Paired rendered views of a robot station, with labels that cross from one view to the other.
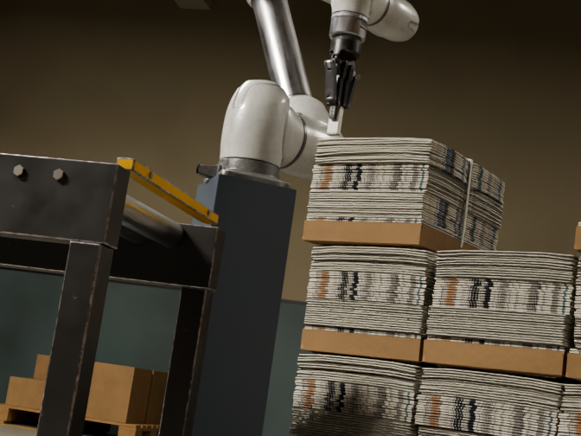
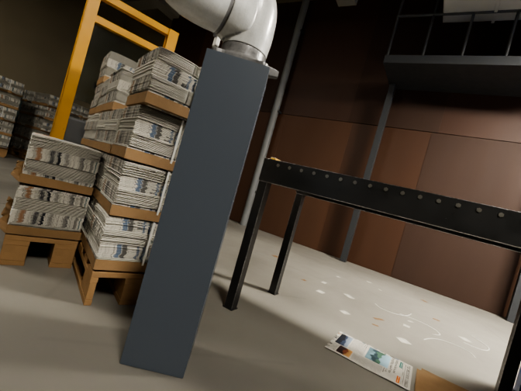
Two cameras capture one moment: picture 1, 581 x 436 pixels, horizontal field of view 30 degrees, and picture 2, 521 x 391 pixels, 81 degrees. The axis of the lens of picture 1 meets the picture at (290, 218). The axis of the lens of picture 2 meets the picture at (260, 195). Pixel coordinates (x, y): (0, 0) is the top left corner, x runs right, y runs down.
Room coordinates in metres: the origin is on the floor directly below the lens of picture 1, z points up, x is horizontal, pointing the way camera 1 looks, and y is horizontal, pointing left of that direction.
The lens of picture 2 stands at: (3.57, 0.57, 0.62)
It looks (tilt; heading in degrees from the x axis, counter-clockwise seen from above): 1 degrees down; 195
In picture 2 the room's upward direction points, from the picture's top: 16 degrees clockwise
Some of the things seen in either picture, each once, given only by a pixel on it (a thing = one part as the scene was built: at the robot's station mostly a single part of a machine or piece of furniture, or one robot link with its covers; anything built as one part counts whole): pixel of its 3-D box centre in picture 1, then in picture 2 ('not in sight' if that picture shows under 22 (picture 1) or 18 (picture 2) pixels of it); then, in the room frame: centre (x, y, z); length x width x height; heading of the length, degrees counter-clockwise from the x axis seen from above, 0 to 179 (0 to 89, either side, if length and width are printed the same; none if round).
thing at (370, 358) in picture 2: not in sight; (369, 356); (1.98, 0.87, 0.00); 0.37 x 0.28 x 0.01; 75
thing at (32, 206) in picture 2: not in sight; (50, 192); (2.21, -1.00, 0.30); 0.76 x 0.30 x 0.60; 53
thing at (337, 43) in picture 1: (343, 58); not in sight; (2.49, -0.07, 1.32); 0.08 x 0.07 x 0.09; 144
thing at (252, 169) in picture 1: (240, 175); (246, 63); (2.62, 0.14, 1.03); 0.22 x 0.18 x 0.06; 109
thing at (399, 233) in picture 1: (378, 239); not in sight; (2.26, -0.19, 0.86); 0.29 x 0.16 x 0.04; 54
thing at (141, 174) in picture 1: (173, 195); not in sight; (1.79, 0.20, 0.81); 0.43 x 0.03 x 0.02; 165
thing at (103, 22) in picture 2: not in sight; (130, 37); (1.37, -1.56, 1.62); 0.75 x 0.06 x 0.06; 143
